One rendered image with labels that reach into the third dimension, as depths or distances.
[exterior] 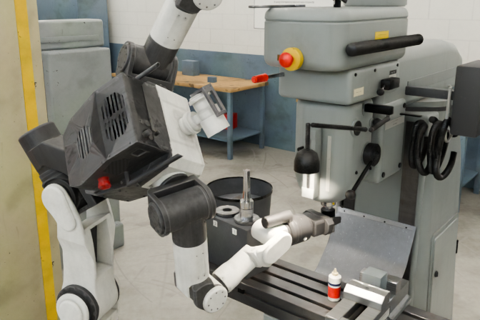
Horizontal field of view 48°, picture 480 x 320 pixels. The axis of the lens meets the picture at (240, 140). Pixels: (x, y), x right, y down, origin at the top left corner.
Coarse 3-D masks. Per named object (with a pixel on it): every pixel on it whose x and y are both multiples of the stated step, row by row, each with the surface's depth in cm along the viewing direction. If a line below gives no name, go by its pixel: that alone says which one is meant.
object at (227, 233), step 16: (224, 208) 200; (208, 224) 199; (224, 224) 192; (240, 224) 189; (208, 240) 201; (224, 240) 194; (240, 240) 188; (256, 240) 189; (224, 256) 195; (256, 272) 192
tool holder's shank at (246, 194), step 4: (244, 172) 187; (248, 172) 187; (244, 176) 187; (248, 176) 187; (244, 180) 188; (248, 180) 187; (244, 184) 188; (248, 184) 188; (244, 188) 188; (248, 188) 188; (244, 192) 189; (248, 192) 188; (244, 196) 189; (248, 196) 189; (244, 200) 189; (248, 200) 189
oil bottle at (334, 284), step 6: (330, 276) 174; (336, 276) 174; (330, 282) 174; (336, 282) 174; (330, 288) 175; (336, 288) 174; (330, 294) 175; (336, 294) 175; (330, 300) 176; (336, 300) 175
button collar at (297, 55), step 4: (288, 48) 141; (292, 48) 140; (296, 48) 141; (288, 52) 141; (292, 52) 141; (296, 52) 140; (300, 52) 141; (296, 56) 140; (300, 56) 140; (296, 60) 140; (300, 60) 140; (292, 64) 141; (296, 64) 140; (300, 64) 141; (288, 68) 142; (292, 68) 142; (296, 68) 141
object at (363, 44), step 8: (376, 40) 145; (384, 40) 148; (392, 40) 151; (400, 40) 155; (408, 40) 159; (416, 40) 164; (352, 48) 135; (360, 48) 136; (368, 48) 139; (376, 48) 143; (384, 48) 147; (392, 48) 152; (400, 48) 158
